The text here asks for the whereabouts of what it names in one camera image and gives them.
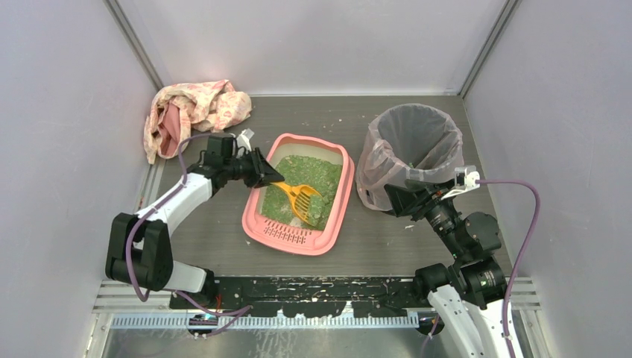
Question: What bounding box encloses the aluminium front rail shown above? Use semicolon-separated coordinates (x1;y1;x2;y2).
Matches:
86;277;551;357

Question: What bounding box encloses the green cat litter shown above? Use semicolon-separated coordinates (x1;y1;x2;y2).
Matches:
261;155;342;231

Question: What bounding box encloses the pink litter box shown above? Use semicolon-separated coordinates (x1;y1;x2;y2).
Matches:
241;133;355;256

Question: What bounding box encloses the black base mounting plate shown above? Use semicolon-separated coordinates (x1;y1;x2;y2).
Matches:
190;276;439;318

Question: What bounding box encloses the orange litter scoop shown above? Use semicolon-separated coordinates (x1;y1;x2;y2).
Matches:
273;182;326;227

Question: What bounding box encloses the pink floral cloth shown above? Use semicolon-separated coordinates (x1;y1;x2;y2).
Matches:
143;79;253;165

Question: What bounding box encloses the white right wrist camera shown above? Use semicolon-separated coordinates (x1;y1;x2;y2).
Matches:
442;166;481;200

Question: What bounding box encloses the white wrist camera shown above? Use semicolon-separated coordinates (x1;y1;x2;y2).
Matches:
442;166;481;200
236;128;254;157

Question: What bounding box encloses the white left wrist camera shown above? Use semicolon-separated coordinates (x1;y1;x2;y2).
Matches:
236;128;254;157

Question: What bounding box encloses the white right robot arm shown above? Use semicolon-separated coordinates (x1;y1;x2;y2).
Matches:
385;173;523;357

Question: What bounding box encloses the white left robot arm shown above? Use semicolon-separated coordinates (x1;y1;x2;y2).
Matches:
104;130;284;301

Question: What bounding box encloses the pink plastic trash bag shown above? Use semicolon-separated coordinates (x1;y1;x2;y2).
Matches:
355;104;464;212

